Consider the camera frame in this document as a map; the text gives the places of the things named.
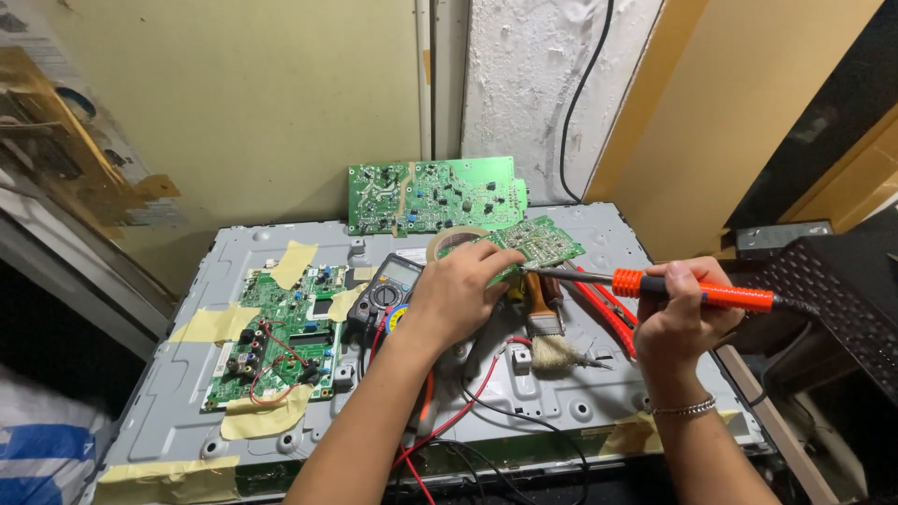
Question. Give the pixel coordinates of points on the person's right hand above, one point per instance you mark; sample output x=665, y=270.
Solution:
x=691, y=326

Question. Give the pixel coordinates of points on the grey metal television back panel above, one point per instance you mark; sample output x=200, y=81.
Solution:
x=561, y=400

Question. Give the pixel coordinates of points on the green mainboard with connectors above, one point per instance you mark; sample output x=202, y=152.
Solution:
x=287, y=336

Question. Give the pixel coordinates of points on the large green power board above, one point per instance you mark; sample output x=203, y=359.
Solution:
x=435, y=196

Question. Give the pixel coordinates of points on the black digital multimeter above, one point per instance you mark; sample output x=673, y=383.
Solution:
x=386, y=287

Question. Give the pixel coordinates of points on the small green circuit board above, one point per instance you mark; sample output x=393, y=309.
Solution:
x=544, y=242

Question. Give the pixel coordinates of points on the orange black soldering iron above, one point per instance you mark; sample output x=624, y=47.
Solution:
x=736, y=297

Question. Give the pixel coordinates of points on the blue white plastic bag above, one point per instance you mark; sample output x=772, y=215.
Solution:
x=45, y=442

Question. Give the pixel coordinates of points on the person's left hand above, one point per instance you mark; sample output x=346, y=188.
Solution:
x=452, y=294

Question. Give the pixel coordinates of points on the black perforated metal case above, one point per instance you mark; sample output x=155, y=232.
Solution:
x=842, y=294

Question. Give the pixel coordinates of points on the blue yellow round tin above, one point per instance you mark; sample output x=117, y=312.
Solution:
x=396, y=318

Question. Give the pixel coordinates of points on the clear adhesive tape roll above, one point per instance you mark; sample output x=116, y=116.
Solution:
x=445, y=238

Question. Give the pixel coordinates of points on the beige masking tape strip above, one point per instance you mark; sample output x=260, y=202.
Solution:
x=293, y=263
x=168, y=477
x=631, y=435
x=345, y=303
x=210, y=325
x=270, y=417

